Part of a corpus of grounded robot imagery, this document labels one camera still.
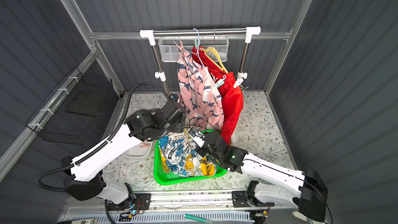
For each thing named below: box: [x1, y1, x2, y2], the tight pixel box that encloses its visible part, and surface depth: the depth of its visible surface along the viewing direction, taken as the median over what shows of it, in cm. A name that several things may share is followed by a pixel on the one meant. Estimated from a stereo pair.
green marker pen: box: [183, 213, 213, 224], surface depth 71 cm
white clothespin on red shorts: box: [233, 78, 244, 89], surface depth 58 cm
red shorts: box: [191, 45, 244, 146], surface depth 66 cm
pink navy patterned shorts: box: [177, 47, 225, 128], surface depth 74 cm
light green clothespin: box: [211, 75, 227, 90], surface depth 64 cm
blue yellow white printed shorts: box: [158, 131, 218, 178], surface depth 82 cm
